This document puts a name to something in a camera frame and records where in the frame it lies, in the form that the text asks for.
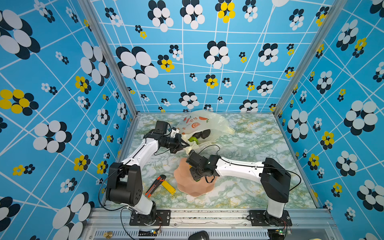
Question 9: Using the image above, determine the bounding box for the green lime fruit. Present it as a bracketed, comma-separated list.
[189, 137, 199, 145]

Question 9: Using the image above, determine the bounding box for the translucent printed plastic bag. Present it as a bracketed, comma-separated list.
[176, 110, 235, 154]

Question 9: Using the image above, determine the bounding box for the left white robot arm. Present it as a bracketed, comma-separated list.
[105, 121, 189, 217]

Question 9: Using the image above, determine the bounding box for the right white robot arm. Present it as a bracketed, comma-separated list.
[186, 151, 292, 219]

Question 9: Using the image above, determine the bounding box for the pink scalloped plate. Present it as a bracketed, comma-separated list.
[174, 158, 218, 197]

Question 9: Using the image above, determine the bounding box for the yellow rectangular block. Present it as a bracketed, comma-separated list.
[162, 180, 176, 195]

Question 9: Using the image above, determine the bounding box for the red black utility knife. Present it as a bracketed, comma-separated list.
[145, 175, 167, 198]

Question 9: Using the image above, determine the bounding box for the black round knob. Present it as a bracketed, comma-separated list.
[188, 231, 210, 240]

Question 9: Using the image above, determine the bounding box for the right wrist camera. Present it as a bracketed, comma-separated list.
[186, 150, 207, 169]

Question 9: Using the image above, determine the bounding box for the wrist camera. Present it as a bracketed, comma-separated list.
[186, 150, 207, 169]
[153, 121, 179, 138]

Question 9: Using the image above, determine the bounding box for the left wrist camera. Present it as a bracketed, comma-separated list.
[153, 121, 179, 138]

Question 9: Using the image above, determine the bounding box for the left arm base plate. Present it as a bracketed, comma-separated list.
[130, 210, 171, 226]

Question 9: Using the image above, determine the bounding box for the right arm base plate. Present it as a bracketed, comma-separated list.
[246, 210, 293, 227]

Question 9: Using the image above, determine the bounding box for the aluminium front rail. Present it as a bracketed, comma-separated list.
[81, 209, 342, 240]

